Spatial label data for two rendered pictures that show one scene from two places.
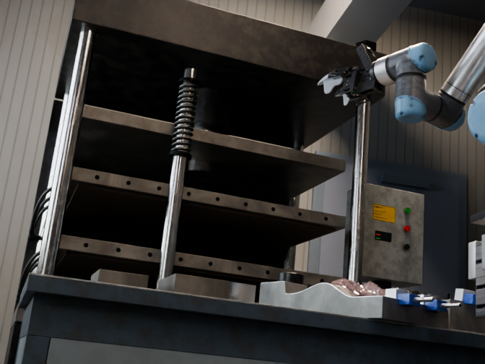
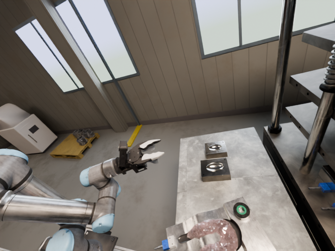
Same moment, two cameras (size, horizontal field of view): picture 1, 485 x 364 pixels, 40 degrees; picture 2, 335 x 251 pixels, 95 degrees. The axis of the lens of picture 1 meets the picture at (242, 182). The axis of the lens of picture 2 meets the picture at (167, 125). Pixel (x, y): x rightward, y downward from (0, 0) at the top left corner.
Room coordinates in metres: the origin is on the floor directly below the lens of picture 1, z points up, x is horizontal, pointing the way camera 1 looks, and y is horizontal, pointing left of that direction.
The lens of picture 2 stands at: (2.13, -0.56, 1.88)
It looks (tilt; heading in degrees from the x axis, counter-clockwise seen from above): 35 degrees down; 128
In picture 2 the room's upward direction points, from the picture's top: 23 degrees counter-clockwise
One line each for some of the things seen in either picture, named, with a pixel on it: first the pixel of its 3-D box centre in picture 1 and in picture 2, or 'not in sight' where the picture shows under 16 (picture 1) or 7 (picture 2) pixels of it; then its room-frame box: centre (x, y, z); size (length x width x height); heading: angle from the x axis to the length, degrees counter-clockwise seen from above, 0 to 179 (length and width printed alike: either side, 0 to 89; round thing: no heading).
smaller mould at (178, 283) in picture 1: (191, 293); (215, 169); (1.86, 0.11, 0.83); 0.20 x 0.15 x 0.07; 18
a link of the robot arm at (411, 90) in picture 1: (414, 100); (108, 189); (1.55, -0.41, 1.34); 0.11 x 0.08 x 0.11; 126
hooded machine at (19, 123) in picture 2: not in sight; (23, 129); (-3.08, 0.47, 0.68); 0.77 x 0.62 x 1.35; 10
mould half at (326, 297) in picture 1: (347, 305); (213, 239); (1.94, -0.34, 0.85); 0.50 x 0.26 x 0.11; 35
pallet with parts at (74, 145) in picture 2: not in sight; (72, 142); (-1.69, 0.65, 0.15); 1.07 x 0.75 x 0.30; 10
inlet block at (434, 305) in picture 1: (439, 305); not in sight; (1.75, -0.54, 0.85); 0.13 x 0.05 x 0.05; 35
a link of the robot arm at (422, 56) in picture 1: (411, 63); (96, 174); (1.54, -0.40, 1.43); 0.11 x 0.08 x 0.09; 36
